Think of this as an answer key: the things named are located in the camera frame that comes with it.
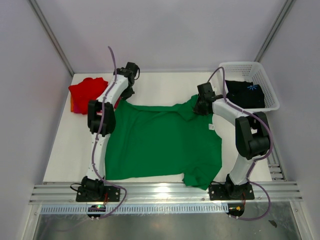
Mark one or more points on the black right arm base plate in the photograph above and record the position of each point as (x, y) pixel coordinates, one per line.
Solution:
(229, 191)

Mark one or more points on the red folded t shirt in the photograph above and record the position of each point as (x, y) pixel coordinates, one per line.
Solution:
(88, 89)

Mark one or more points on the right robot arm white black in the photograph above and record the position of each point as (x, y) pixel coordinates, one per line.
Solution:
(252, 137)

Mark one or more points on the grey slotted cable duct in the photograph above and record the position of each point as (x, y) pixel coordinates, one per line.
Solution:
(146, 208)

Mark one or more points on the left black controller board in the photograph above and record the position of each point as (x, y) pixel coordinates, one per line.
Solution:
(96, 211)

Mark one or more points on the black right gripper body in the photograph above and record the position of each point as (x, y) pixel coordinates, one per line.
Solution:
(199, 108)

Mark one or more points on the green t shirt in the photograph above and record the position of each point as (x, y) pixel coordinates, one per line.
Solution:
(150, 141)

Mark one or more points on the aluminium mounting rail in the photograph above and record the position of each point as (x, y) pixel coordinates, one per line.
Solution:
(166, 193)

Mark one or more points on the black t shirt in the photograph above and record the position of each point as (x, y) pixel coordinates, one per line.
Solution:
(246, 95)

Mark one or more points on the black controller board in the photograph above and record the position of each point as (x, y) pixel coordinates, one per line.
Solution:
(96, 211)
(235, 210)

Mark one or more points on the right black controller board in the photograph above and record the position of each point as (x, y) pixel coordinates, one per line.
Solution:
(235, 210)

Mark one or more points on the white plastic basket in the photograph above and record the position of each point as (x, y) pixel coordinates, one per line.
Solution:
(249, 71)

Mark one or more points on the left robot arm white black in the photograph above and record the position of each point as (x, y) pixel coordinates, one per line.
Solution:
(101, 121)

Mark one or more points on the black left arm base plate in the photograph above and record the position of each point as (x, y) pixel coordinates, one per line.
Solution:
(105, 194)

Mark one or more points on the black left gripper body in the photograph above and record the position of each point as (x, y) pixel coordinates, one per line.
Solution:
(128, 92)

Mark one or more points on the orange folded t shirt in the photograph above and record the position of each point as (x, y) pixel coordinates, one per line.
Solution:
(71, 104)

